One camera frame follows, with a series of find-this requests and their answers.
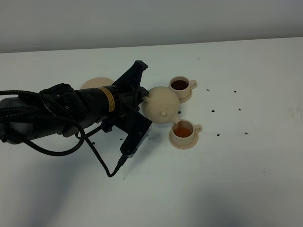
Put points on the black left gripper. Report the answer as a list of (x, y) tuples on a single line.
[(127, 92)]

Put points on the brown clay teapot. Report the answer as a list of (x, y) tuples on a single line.
[(161, 106)]

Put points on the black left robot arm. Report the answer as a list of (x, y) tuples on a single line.
[(113, 105)]

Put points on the teapot saucer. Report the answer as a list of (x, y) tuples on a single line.
[(97, 82)]

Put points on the far brown teacup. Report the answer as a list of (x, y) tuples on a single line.
[(181, 86)]

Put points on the brown teacup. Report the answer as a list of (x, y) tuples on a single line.
[(181, 86), (185, 128)]

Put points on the far teacup saucer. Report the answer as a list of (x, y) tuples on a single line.
[(185, 99)]

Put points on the teacup saucer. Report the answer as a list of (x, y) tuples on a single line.
[(185, 99), (183, 143)]

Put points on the near brown teacup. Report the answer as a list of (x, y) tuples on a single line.
[(185, 128)]

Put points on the near teacup saucer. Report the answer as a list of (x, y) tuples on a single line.
[(183, 143)]

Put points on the black left camera bracket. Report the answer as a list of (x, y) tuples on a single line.
[(134, 124)]

